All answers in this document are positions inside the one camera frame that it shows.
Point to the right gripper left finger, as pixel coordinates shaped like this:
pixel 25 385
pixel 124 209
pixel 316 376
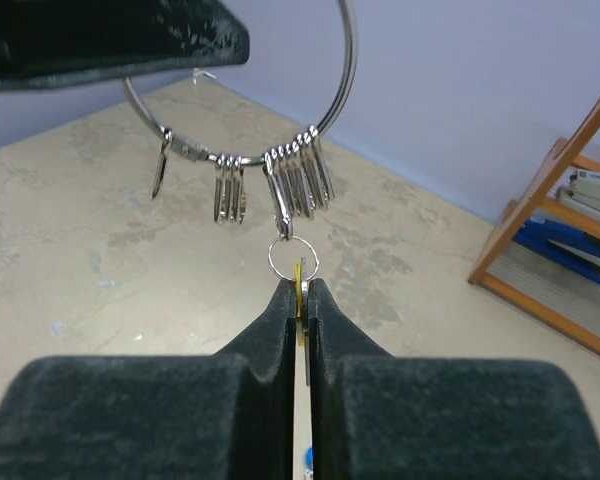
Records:
pixel 228 415

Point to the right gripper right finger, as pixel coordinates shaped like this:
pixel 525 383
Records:
pixel 379 416

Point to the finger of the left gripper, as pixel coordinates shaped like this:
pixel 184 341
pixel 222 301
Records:
pixel 47 45

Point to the yellow key tag with key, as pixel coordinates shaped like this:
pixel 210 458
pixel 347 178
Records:
pixel 301 282

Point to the large metal keyring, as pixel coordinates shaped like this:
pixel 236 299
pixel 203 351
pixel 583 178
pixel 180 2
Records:
pixel 196 152

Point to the bunch of metal keys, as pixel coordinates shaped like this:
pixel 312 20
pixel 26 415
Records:
pixel 297 177

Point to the blue key tag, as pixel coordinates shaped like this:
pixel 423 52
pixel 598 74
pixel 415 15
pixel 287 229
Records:
pixel 308 464

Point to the wooden shelf rack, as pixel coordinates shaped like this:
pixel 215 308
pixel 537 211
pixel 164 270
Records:
pixel 555 295

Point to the blue stapler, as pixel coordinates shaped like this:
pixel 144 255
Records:
pixel 568 246

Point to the white stapler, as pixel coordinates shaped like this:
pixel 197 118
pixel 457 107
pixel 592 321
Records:
pixel 582 193

